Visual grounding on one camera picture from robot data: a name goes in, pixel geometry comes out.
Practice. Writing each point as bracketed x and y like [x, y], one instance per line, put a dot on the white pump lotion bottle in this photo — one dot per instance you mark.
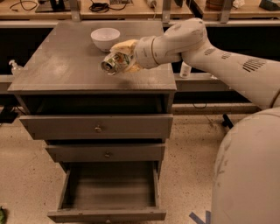
[185, 71]

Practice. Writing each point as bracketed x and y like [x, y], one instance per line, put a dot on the grey middle drawer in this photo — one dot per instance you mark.
[106, 152]

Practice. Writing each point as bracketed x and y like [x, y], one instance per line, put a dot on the black stand base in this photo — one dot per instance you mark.
[227, 122]

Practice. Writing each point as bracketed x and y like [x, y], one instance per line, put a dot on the white ceramic bowl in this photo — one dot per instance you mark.
[105, 38]

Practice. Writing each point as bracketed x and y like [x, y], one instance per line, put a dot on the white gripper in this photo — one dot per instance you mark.
[143, 52]

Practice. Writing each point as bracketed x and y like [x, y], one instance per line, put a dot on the green object at edge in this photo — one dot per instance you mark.
[2, 216]

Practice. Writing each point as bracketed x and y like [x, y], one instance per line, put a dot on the green 7up can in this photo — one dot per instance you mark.
[115, 62]

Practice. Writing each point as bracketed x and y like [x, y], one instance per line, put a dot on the grey open bottom drawer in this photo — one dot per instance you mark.
[109, 192]

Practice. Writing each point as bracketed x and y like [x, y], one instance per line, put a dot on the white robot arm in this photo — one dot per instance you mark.
[246, 180]

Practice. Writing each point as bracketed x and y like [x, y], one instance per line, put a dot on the grey top drawer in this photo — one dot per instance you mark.
[66, 127]

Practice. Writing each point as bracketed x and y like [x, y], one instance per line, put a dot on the grey wooden drawer cabinet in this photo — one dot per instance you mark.
[64, 78]

